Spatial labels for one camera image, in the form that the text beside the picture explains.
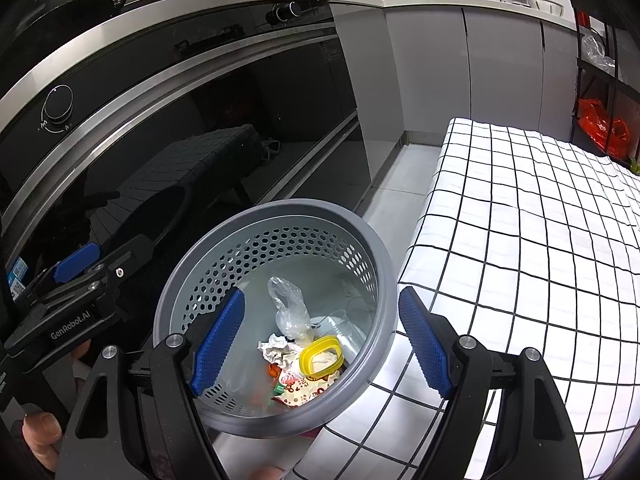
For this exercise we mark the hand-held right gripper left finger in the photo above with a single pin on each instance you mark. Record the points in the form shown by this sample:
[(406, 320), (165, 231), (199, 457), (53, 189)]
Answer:
[(217, 345)]

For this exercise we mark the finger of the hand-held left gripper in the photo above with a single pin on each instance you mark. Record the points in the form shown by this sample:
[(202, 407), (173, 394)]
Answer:
[(75, 260), (132, 255)]

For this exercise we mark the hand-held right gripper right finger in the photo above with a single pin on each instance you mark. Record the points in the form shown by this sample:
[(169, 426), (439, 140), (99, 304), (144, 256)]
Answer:
[(425, 350)]

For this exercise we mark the white tissue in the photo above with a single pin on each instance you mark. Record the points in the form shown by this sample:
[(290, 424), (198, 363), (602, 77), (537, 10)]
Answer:
[(275, 347)]

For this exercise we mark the green and white carton box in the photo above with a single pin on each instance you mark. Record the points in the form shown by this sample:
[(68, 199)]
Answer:
[(278, 388)]

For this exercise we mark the clear plastic cup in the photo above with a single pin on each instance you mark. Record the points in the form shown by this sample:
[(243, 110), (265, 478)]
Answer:
[(350, 330)]

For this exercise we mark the clear plastic bag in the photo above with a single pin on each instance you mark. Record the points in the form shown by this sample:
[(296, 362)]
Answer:
[(290, 310)]

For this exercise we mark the red print paper wrapper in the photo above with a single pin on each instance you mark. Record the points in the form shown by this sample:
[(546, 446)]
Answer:
[(305, 390)]

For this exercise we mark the yellow plastic lid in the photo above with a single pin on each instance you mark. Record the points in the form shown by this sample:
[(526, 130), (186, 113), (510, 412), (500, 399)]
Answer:
[(320, 342)]

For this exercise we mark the grey perforated plastic basket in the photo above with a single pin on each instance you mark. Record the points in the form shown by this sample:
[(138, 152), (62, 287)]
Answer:
[(300, 240)]

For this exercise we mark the person's left hand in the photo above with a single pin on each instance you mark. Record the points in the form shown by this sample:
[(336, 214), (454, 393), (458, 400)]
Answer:
[(42, 435)]

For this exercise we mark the blue white sticker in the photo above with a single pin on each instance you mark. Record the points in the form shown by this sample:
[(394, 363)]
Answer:
[(17, 272)]

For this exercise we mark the black stove knob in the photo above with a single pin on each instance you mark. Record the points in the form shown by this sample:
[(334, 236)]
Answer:
[(57, 105), (285, 10)]

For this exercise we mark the black glass stove cabinet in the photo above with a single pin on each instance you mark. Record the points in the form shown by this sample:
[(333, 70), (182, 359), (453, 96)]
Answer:
[(200, 110)]

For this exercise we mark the black frying pan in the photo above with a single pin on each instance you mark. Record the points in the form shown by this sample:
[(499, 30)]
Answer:
[(75, 15)]

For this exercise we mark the green leafy vegetable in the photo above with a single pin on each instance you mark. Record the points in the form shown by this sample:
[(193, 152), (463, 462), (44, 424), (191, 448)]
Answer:
[(634, 164)]

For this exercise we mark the red plastic bag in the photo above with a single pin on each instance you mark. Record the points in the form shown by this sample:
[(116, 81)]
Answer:
[(620, 135), (592, 120)]

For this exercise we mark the grey kitchen cabinet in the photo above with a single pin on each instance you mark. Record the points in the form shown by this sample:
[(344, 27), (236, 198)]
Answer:
[(500, 70)]

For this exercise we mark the clear bag on rack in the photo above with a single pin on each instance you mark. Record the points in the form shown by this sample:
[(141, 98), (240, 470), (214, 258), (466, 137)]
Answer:
[(597, 55)]

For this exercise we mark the black metal shelf rack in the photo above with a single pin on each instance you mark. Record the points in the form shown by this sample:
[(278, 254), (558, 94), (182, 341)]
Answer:
[(579, 35)]

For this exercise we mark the metal mixing bowl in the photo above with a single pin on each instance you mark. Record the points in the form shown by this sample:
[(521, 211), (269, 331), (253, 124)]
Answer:
[(547, 5)]

